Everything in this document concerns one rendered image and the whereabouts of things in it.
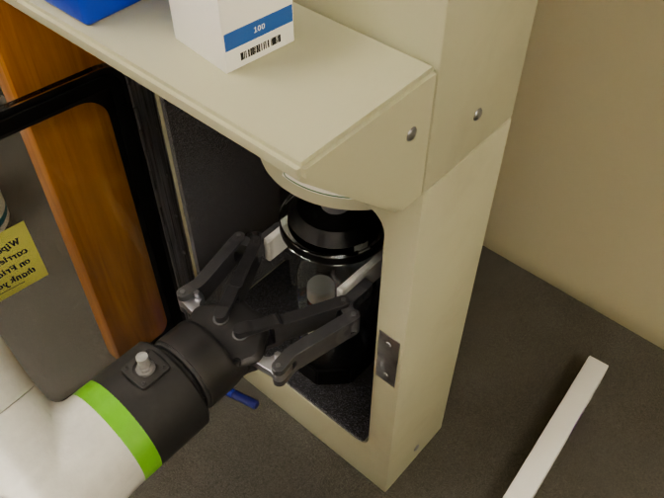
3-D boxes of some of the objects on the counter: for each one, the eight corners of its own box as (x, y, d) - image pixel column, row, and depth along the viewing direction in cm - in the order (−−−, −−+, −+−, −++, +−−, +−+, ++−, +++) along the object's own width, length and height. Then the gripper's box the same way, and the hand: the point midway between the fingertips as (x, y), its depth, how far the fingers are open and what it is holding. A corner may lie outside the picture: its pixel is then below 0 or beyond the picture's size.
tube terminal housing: (321, 237, 110) (309, -483, 53) (504, 356, 96) (760, -457, 38) (197, 340, 97) (6, -461, 40) (386, 494, 83) (506, -413, 26)
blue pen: (169, 359, 95) (168, 355, 94) (259, 404, 91) (259, 399, 90) (164, 366, 95) (162, 361, 94) (255, 411, 90) (254, 406, 89)
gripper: (264, 432, 55) (438, 264, 67) (92, 288, 65) (270, 162, 77) (270, 475, 61) (429, 313, 73) (110, 336, 70) (274, 212, 82)
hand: (331, 248), depth 73 cm, fingers closed on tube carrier, 9 cm apart
